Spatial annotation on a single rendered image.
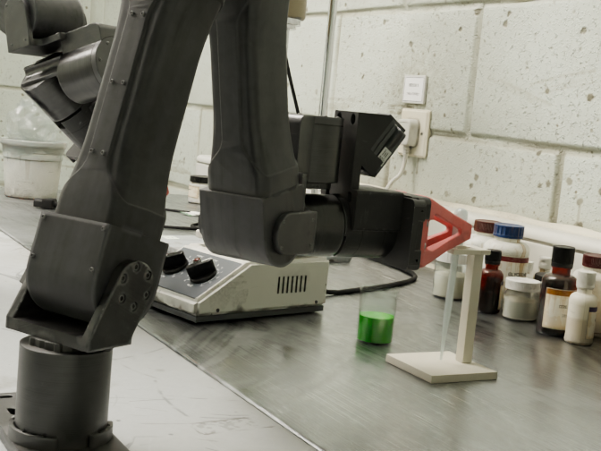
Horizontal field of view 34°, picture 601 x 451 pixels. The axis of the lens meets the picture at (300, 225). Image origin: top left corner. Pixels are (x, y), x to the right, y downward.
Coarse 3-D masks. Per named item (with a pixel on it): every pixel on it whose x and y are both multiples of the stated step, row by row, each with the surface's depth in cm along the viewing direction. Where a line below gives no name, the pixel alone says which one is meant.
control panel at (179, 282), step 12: (192, 252) 119; (216, 264) 114; (228, 264) 113; (240, 264) 112; (168, 276) 115; (180, 276) 114; (216, 276) 111; (168, 288) 112; (180, 288) 112; (192, 288) 111; (204, 288) 110
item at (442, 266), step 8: (440, 256) 139; (448, 256) 138; (464, 256) 138; (440, 264) 139; (448, 264) 138; (464, 264) 138; (440, 272) 139; (448, 272) 138; (456, 272) 138; (464, 272) 138; (440, 280) 139; (456, 280) 138; (432, 288) 141; (440, 288) 139; (456, 288) 138; (440, 296) 139; (456, 296) 138
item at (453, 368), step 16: (480, 256) 98; (480, 272) 99; (464, 288) 99; (464, 304) 99; (464, 320) 99; (464, 336) 99; (432, 352) 103; (448, 352) 104; (464, 352) 99; (400, 368) 98; (416, 368) 96; (432, 368) 96; (448, 368) 97; (464, 368) 97; (480, 368) 98
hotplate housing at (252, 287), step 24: (312, 264) 119; (216, 288) 110; (240, 288) 112; (264, 288) 114; (288, 288) 117; (312, 288) 119; (192, 312) 108; (216, 312) 110; (240, 312) 113; (264, 312) 115; (288, 312) 118
